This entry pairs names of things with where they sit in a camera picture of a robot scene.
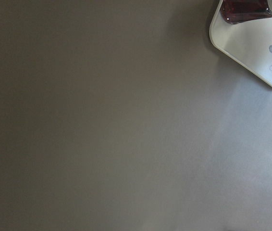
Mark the cream rabbit tray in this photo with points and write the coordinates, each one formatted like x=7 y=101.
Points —
x=248 y=43

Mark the dark drink bottle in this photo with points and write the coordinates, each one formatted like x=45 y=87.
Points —
x=240 y=11

